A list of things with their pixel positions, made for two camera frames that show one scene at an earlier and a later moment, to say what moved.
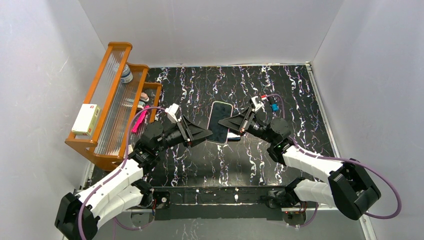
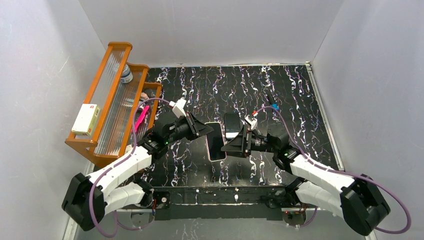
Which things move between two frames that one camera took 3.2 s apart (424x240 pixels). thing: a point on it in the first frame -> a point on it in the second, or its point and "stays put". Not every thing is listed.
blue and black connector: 275,107 stays put
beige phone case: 219,111 -> 215,142
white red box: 85,120 stays put
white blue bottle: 127,76 stays put
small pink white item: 144,97 stays put
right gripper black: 247,120 -> 247,141
